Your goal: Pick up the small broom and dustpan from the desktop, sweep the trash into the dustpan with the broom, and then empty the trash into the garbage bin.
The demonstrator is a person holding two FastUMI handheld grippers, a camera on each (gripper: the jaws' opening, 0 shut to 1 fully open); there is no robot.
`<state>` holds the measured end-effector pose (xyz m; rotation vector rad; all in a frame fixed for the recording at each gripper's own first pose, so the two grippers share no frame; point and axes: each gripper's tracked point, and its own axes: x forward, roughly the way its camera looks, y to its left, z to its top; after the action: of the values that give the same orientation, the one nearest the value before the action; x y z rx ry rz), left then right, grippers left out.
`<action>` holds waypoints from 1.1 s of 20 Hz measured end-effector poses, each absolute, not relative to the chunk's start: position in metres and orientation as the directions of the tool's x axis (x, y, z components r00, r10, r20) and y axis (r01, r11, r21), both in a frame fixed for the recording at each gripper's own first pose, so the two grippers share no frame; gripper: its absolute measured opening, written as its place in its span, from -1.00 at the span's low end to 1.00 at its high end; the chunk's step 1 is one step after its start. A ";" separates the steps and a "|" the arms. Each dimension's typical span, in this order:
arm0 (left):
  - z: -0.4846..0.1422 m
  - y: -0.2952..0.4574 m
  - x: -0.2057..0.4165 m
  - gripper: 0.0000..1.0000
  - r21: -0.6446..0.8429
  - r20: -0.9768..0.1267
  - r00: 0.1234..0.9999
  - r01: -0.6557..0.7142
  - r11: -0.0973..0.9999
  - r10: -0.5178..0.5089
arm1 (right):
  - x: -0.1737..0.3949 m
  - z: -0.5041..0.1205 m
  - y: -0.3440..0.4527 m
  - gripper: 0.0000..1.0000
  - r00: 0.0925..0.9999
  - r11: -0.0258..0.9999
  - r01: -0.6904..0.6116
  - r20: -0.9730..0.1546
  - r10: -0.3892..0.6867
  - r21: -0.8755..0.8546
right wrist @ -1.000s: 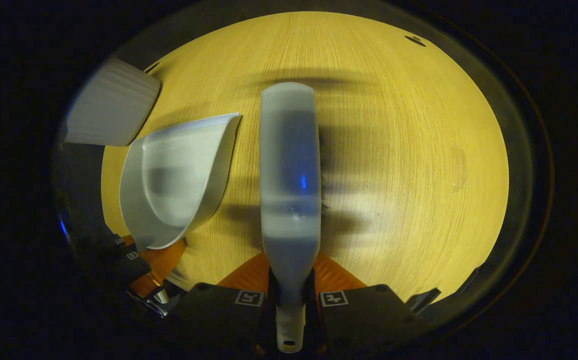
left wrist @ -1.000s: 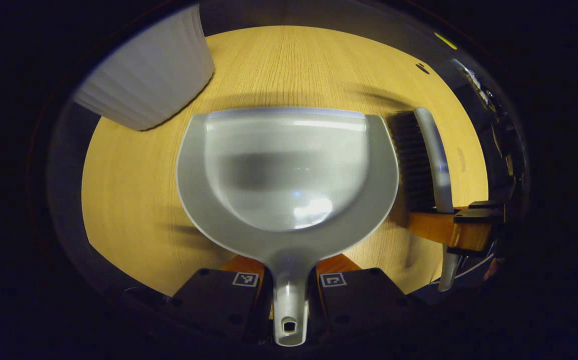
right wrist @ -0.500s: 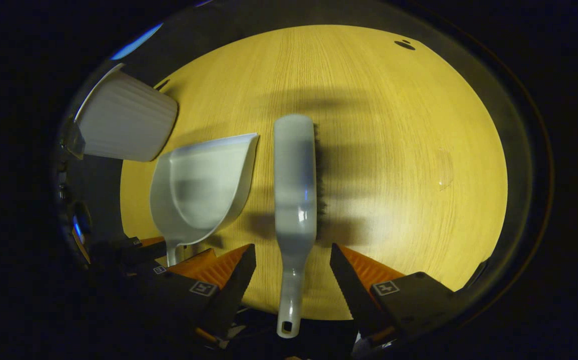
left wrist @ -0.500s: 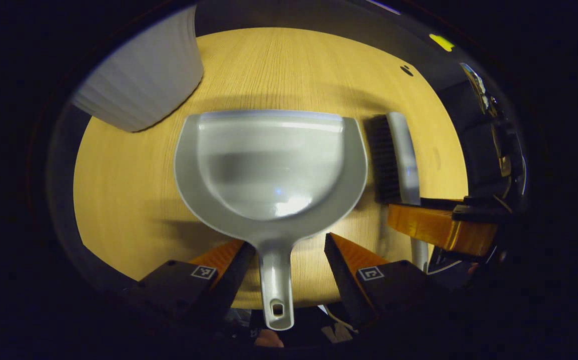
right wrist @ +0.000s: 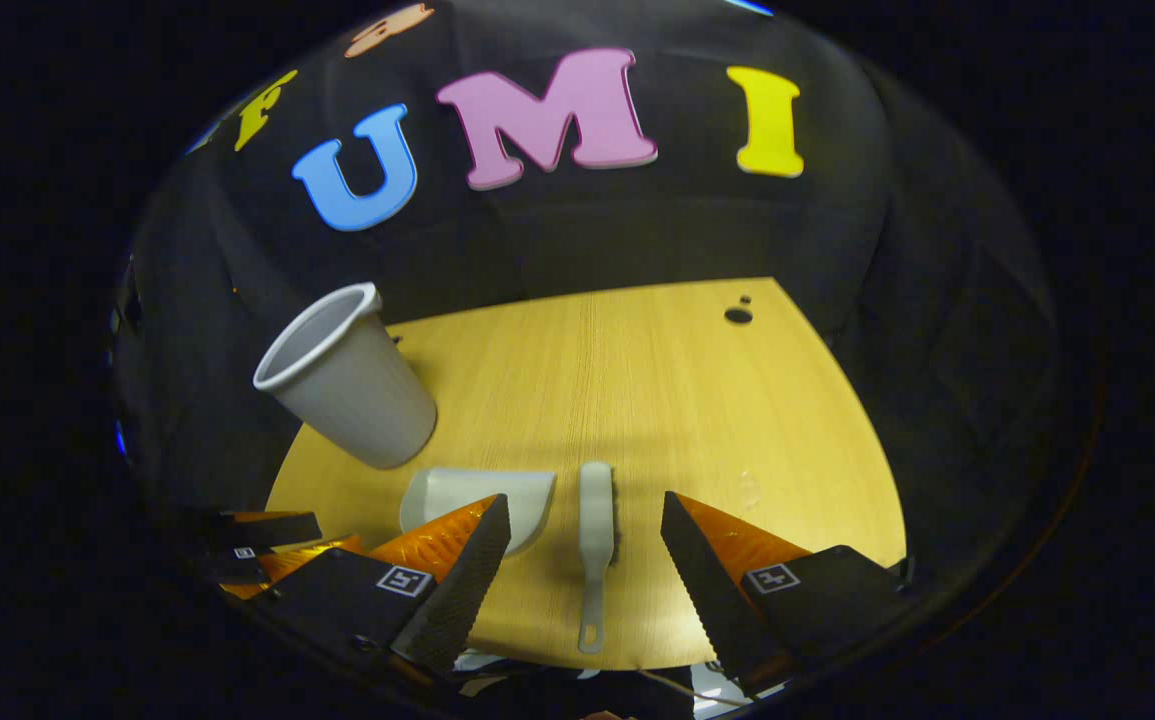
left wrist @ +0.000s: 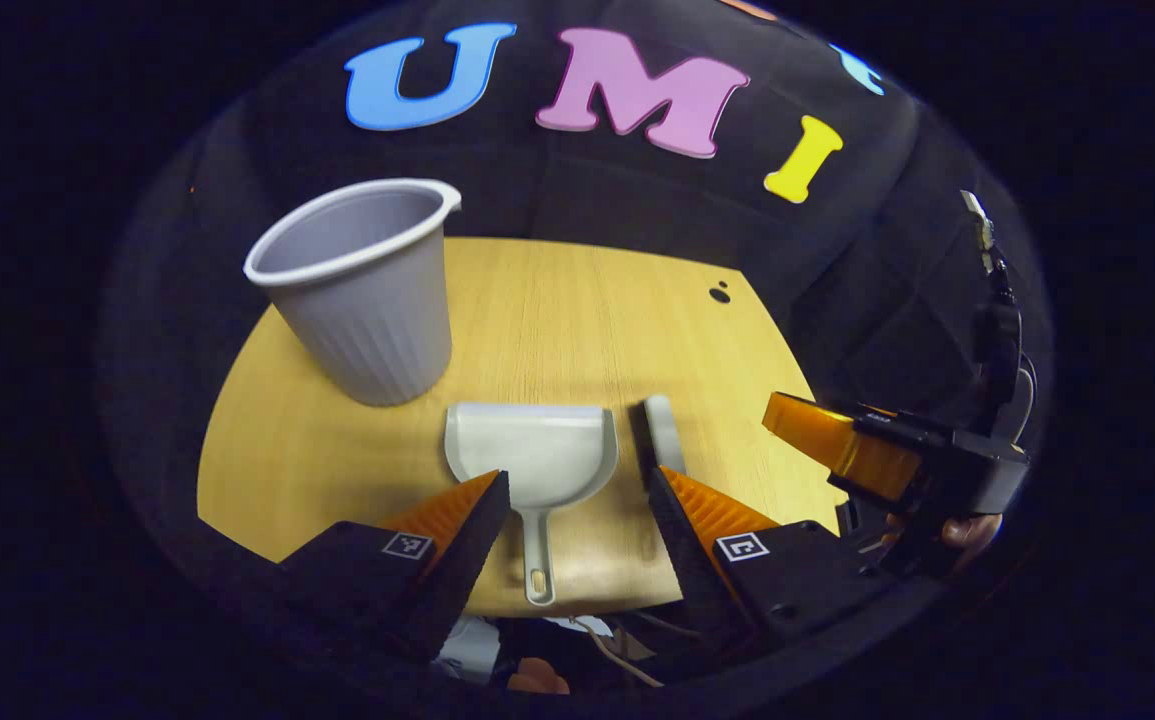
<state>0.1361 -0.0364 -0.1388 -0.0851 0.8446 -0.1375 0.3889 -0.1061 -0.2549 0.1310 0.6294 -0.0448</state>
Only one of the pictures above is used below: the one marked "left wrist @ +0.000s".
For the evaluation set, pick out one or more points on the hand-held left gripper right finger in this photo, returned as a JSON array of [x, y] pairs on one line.
[[687, 560]]

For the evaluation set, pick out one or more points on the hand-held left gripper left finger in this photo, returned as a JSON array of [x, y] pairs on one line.
[[467, 560]]

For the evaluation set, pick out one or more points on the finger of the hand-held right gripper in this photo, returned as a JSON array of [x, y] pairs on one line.
[[877, 455]]

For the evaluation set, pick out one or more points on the white plastic dustpan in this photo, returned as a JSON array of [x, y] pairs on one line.
[[537, 450]]

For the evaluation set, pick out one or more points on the small white broom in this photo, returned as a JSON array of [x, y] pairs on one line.
[[662, 430]]

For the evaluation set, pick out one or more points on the grey ribbed garbage bin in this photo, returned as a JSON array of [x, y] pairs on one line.
[[377, 310]]

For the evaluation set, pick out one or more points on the grey object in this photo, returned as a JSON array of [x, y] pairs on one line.
[[467, 645]]

